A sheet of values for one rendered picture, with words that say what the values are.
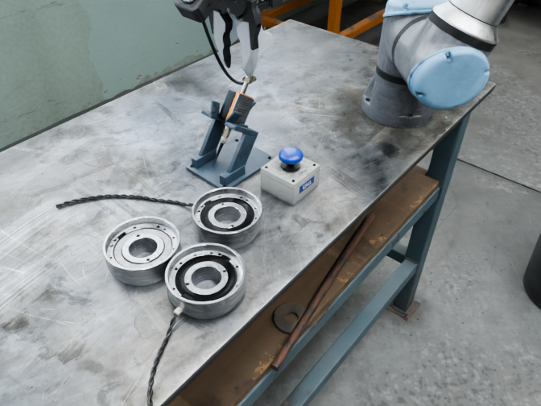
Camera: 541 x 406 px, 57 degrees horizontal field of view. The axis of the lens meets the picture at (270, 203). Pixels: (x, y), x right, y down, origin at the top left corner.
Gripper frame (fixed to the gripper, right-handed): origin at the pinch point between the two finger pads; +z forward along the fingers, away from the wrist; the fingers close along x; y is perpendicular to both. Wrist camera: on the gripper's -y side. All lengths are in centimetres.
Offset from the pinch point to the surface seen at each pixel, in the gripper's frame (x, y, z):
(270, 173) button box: -11.0, -3.6, 13.7
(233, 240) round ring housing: -16.1, -17.1, 15.5
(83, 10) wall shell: 152, 55, 43
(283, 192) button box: -13.7, -3.5, 16.3
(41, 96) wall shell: 150, 26, 72
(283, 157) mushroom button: -12.1, -1.8, 11.0
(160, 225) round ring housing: -6.3, -22.5, 15.1
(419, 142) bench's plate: -21.4, 27.4, 18.3
